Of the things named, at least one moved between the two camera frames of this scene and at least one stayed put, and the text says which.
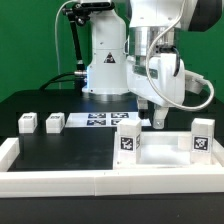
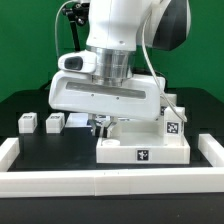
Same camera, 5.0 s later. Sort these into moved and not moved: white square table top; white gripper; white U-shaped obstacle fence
Moved: white gripper; white square table top
Not moved: white U-shaped obstacle fence
